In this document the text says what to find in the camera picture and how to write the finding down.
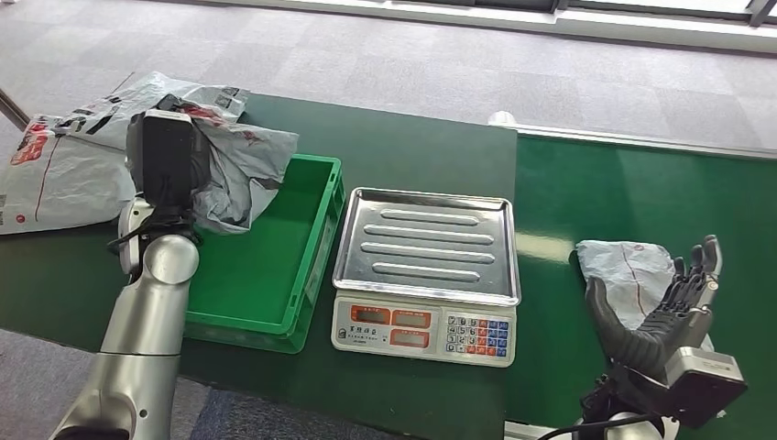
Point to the green plastic crate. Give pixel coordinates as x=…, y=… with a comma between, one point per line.
x=255, y=273

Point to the window frame sill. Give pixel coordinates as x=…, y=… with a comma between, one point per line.
x=576, y=21

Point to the grey mailer package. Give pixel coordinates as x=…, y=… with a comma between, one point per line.
x=249, y=170
x=625, y=267

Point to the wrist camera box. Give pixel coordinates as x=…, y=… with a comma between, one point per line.
x=163, y=158
x=707, y=388

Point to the white mailer package black print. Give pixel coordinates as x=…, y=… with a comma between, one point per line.
x=103, y=115

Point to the green conveyor belt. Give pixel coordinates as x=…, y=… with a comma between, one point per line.
x=637, y=194

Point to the grey flat mailer package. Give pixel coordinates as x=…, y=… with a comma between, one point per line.
x=625, y=267

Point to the white electronic scale steel tray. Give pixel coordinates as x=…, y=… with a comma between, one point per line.
x=425, y=249

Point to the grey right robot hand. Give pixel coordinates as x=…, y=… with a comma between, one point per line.
x=643, y=340

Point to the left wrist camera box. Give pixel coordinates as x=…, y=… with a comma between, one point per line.
x=163, y=158

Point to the silver conveyor side rail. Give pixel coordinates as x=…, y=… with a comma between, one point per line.
x=637, y=138

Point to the dark metal pole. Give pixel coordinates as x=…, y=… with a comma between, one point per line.
x=12, y=108

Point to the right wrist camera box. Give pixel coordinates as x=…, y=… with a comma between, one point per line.
x=707, y=388

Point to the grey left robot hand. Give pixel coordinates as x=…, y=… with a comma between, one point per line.
x=201, y=158

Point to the large white mailer package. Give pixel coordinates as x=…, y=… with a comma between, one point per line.
x=61, y=176

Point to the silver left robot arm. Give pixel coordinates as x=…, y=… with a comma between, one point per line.
x=145, y=316

